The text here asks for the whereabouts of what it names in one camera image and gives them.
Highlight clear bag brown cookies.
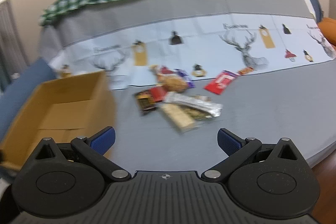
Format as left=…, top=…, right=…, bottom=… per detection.
left=157, top=74, right=188, bottom=93

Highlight brown cardboard box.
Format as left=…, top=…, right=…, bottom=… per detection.
left=1, top=71, right=116, bottom=170

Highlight small orange candy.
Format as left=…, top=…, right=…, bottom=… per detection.
left=237, top=67, right=255, bottom=76

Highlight white nougat bar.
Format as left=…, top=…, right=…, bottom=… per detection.
left=159, top=103, right=200, bottom=133

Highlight small red snack packet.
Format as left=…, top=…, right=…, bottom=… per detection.
left=149, top=86, right=167, bottom=102

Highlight yellow cartoon candy bar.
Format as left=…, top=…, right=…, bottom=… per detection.
left=149, top=65, right=163, bottom=82

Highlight grey printed sofa cover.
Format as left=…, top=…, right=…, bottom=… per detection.
left=39, top=0, right=335, bottom=172

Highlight orange cushion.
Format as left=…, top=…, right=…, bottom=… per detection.
left=318, top=18, right=336, bottom=47

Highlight dark chocolate bar packet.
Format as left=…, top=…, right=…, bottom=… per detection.
left=134, top=90, right=157, bottom=115

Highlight purple candy bar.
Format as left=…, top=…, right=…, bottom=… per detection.
left=175, top=69, right=195, bottom=88

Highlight round seed cracker packet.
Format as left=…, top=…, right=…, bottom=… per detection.
left=181, top=106, right=212, bottom=121

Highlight silver foil snack bar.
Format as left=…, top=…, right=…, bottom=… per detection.
left=163, top=92, right=223, bottom=117

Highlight grey curtain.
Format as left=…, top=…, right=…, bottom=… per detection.
left=1, top=0, right=29, bottom=84

